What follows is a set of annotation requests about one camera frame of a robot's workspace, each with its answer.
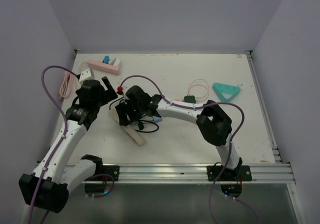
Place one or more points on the teal triangular power socket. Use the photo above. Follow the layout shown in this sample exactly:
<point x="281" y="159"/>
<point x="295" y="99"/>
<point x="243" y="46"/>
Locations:
<point x="225" y="92"/>

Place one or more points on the aluminium frame rail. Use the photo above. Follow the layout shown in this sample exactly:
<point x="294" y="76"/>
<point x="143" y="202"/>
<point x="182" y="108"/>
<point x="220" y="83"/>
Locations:
<point x="272" y="173"/>

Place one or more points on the blue white plug adapter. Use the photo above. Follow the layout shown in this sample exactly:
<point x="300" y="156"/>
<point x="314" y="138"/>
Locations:
<point x="106" y="59"/>

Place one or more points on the light blue plug adapter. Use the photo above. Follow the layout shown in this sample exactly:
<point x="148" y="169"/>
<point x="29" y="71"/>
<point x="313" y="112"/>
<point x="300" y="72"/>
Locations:
<point x="156" y="119"/>

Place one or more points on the pink power strip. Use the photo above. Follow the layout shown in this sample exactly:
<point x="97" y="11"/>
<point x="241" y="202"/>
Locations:
<point x="104" y="67"/>

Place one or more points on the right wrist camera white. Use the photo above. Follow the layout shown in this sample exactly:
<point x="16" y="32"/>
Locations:
<point x="122" y="93"/>

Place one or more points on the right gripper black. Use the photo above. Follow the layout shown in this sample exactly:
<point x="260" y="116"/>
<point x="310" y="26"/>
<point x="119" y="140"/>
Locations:
<point x="123" y="109"/>

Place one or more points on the dark green cube socket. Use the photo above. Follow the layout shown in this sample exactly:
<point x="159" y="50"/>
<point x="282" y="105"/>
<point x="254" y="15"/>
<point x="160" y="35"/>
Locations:
<point x="190" y="99"/>

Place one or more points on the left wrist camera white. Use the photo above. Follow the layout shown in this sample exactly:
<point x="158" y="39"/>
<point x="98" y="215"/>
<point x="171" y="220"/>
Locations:
<point x="86" y="75"/>

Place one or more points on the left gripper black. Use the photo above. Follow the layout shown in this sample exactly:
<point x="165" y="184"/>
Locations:
<point x="109" y="94"/>

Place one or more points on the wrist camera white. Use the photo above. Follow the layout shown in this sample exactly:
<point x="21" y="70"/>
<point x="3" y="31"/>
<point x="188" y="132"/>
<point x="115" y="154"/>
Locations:
<point x="122" y="93"/>
<point x="86" y="75"/>

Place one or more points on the beige power strip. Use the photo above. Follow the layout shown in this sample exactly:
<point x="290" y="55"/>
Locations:
<point x="128" y="129"/>

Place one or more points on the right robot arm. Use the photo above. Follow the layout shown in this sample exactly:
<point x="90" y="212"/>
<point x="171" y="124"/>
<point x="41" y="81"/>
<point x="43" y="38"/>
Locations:
<point x="213" y="123"/>

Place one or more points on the right black base bracket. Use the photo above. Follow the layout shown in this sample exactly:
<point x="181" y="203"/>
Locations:
<point x="232" y="179"/>

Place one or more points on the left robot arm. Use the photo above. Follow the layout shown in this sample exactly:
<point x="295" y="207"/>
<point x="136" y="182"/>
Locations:
<point x="49" y="185"/>

